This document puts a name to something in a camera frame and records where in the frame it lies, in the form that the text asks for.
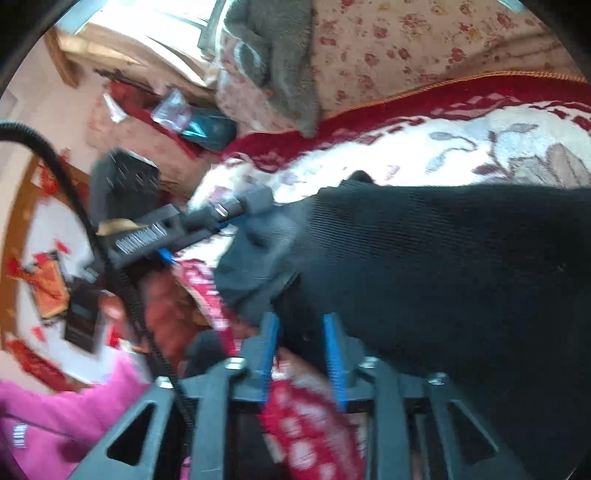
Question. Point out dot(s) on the floral red white blanket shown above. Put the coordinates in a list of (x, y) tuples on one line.
[(534, 132)]

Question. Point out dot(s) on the black pants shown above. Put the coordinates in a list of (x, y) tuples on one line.
[(488, 283)]

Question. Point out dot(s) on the black camera box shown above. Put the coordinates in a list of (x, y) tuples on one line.
[(122, 185)]

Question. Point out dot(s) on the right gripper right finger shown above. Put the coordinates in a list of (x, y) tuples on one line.
[(417, 427)]

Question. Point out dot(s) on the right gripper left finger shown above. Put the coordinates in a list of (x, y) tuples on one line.
[(202, 427)]

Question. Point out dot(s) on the pink floral quilt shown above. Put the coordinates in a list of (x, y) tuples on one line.
[(364, 51)]

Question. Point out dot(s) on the pink sleeve forearm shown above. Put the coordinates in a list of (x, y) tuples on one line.
[(46, 436)]

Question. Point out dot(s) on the grey fleece garment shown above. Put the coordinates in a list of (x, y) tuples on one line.
[(274, 52)]

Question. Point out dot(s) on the teal packaged item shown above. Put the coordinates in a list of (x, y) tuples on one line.
[(209, 128)]

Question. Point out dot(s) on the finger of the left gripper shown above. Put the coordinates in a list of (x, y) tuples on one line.
[(235, 207)]

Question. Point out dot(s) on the clear plastic bag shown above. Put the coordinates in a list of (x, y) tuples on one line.
[(173, 113)]

